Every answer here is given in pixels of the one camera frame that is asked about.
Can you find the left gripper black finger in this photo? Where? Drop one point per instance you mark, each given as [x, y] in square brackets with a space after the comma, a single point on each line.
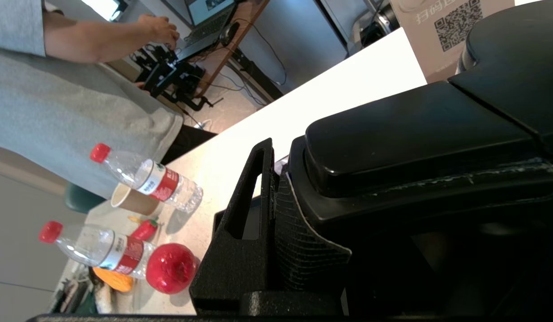
[240, 268]

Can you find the black electric kettle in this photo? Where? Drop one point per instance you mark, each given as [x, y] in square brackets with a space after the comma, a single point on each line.
[415, 134]

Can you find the person's bare forearm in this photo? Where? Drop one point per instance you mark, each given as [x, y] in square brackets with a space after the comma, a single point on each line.
[93, 42]

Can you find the person's hand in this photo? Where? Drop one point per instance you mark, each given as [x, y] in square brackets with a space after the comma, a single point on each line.
[160, 29]

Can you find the red toy apple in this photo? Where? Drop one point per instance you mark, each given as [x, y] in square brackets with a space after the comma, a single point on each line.
[171, 268]

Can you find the red toy chili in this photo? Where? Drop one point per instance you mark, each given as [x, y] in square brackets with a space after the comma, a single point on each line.
[144, 230]

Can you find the white sachet packet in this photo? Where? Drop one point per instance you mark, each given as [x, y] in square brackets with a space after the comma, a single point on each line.
[281, 166]

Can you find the clear water bottle red cap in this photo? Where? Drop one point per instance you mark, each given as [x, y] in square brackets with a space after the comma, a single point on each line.
[106, 250]
[155, 181]

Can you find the brown paper cup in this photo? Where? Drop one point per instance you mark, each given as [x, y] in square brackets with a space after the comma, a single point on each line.
[133, 203]

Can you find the orange toy fruit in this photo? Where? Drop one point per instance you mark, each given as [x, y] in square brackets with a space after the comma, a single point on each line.
[113, 281]

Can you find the teal chair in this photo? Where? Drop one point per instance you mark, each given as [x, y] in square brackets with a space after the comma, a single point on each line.
[84, 200]

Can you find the black computer mouse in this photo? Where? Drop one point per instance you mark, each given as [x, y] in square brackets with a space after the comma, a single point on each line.
[230, 32]

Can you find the person in grey t-shirt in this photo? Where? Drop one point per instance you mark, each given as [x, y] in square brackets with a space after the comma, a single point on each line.
[57, 112]

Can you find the open laptop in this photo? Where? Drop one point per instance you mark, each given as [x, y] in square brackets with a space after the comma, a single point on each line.
[209, 27]

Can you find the beige QR code sign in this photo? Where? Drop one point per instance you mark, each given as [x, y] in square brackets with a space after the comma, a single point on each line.
[419, 49]

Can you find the bright window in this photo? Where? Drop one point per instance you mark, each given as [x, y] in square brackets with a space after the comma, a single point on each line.
[102, 3]

